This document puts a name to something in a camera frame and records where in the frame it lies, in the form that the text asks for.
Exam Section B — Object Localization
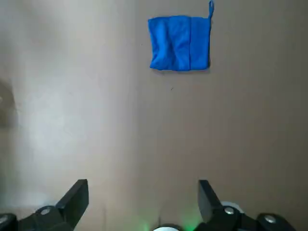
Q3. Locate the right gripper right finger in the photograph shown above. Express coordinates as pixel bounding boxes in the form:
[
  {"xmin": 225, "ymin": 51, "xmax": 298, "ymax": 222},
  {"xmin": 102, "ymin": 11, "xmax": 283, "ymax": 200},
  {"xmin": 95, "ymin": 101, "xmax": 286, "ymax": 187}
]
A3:
[{"xmin": 192, "ymin": 180, "xmax": 299, "ymax": 231}]

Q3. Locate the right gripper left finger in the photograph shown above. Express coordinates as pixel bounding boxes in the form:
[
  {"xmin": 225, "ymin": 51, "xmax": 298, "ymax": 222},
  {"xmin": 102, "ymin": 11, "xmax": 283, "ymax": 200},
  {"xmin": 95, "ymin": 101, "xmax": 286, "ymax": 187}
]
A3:
[{"xmin": 0, "ymin": 179, "xmax": 89, "ymax": 231}]

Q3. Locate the blue dishcloth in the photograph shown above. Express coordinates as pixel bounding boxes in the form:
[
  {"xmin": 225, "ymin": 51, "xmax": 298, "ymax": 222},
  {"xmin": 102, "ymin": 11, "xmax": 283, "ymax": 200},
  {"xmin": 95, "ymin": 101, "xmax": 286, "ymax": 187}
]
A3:
[{"xmin": 147, "ymin": 0, "xmax": 215, "ymax": 72}]

